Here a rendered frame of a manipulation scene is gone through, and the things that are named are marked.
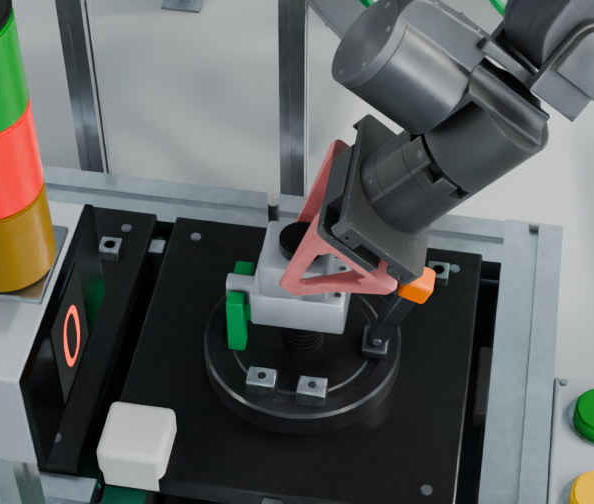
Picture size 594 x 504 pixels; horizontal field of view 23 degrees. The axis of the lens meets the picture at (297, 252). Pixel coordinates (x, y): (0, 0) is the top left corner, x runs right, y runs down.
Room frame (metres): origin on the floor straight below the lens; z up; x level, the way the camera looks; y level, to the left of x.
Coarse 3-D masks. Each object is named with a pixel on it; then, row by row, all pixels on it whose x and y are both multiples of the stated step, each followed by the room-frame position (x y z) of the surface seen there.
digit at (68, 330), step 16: (80, 288) 0.50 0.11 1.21; (64, 304) 0.48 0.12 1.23; (80, 304) 0.50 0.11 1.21; (64, 320) 0.47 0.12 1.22; (80, 320) 0.49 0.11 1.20; (64, 336) 0.47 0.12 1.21; (80, 336) 0.49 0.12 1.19; (64, 352) 0.47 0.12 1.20; (80, 352) 0.49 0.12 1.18; (64, 368) 0.46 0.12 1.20; (64, 384) 0.46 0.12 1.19; (64, 400) 0.46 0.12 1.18
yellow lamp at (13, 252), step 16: (32, 208) 0.47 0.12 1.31; (48, 208) 0.48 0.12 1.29; (0, 224) 0.46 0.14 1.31; (16, 224) 0.46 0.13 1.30; (32, 224) 0.47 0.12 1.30; (48, 224) 0.48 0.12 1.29; (0, 240) 0.46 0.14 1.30; (16, 240) 0.46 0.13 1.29; (32, 240) 0.47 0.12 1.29; (48, 240) 0.48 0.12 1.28; (0, 256) 0.46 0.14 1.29; (16, 256) 0.46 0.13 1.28; (32, 256) 0.47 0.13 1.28; (48, 256) 0.47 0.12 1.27; (0, 272) 0.46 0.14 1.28; (16, 272) 0.46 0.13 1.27; (32, 272) 0.46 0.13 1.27; (0, 288) 0.46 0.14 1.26; (16, 288) 0.46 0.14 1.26
